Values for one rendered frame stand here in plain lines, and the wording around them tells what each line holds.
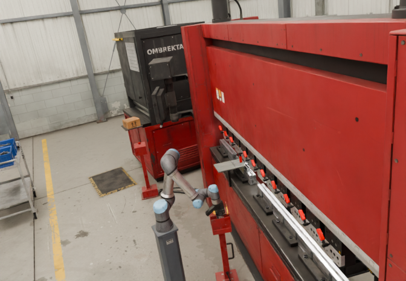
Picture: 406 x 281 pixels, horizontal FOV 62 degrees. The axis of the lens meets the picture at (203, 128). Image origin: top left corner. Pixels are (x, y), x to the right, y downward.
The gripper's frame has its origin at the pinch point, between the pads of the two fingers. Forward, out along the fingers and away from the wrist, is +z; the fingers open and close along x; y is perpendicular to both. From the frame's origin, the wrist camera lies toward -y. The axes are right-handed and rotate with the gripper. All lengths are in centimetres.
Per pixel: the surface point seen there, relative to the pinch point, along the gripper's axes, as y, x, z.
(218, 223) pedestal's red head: -0.6, -4.8, -3.0
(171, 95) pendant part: -17, 187, -76
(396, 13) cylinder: 70, -134, -153
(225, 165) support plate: 20, 52, -25
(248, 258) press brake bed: 21, 33, 70
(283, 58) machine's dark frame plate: 61, -39, -130
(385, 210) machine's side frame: 44, -165, -103
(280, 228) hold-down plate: 41, -44, -14
